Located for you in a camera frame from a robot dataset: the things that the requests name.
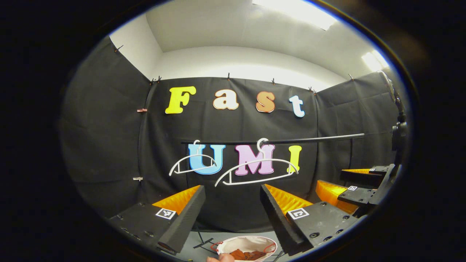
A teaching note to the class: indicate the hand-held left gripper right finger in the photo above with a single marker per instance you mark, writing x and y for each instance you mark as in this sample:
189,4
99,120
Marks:
280,222

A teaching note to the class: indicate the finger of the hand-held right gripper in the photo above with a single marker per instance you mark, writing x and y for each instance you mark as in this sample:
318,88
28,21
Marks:
356,195
360,176

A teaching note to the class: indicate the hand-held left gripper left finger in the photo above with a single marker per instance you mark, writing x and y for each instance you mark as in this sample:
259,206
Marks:
185,222

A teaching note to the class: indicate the white laundry hamper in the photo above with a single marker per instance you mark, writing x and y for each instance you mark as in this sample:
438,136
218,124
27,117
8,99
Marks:
247,242

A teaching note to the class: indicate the white plastic clothes hanger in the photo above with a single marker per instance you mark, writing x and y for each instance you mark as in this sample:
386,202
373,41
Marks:
262,159
193,155

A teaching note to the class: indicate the black clothes rack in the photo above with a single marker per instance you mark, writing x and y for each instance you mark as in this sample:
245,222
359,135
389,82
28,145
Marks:
327,138

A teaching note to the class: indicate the black backdrop cloth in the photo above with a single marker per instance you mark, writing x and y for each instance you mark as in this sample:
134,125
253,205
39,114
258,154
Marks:
109,145

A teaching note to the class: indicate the small ceiling light panel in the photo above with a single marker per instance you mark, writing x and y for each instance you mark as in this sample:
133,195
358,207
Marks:
373,60

